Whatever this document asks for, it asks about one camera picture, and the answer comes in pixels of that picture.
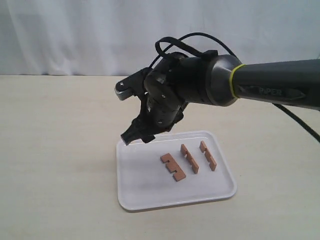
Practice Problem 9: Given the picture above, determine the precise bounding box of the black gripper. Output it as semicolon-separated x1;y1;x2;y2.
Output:
120;94;187;146

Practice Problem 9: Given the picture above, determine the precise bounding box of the notched wooden piece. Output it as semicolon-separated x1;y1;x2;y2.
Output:
199;140;217;172
160;153;186;182
180;144;199;174

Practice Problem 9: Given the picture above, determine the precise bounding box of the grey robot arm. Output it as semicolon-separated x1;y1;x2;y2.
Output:
115;51;320;145

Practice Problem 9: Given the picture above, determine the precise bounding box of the white plastic tray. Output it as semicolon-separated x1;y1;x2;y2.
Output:
116;130;237;212

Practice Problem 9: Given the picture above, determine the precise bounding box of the white curtain backdrop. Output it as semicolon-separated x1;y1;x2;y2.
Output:
0;0;320;76

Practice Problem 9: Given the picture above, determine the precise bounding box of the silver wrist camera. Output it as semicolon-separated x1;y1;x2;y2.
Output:
114;71;145;101

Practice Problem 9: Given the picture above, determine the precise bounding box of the black cable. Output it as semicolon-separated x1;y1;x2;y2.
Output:
149;31;320;144

